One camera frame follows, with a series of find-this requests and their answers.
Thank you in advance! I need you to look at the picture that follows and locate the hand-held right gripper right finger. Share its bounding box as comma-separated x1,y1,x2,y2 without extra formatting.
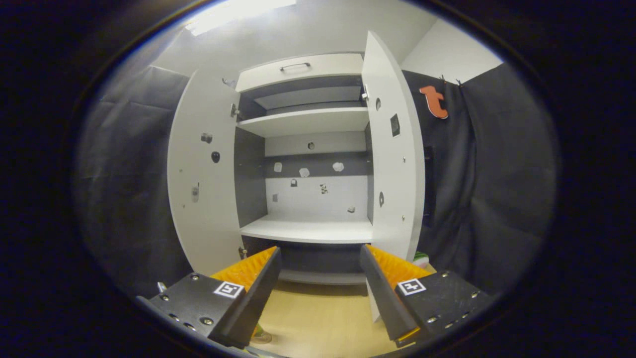
360,244,493,349

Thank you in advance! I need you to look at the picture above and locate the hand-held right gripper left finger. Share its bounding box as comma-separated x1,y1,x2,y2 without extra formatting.
135,246,282,350

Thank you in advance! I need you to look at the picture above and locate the white cabinet door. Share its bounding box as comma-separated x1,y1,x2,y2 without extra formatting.
361,31,426,324
166,67,244,277

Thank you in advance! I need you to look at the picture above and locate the white cabinet shelf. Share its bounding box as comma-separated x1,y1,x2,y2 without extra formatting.
237,107,371,139
253,86,363,110
239,214,374,245

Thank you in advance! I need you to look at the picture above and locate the white cabinet drawer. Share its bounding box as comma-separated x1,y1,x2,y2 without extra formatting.
235,53,365,93

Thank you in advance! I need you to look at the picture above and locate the black backdrop cloth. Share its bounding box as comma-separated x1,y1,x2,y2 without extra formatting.
75,62,557,299

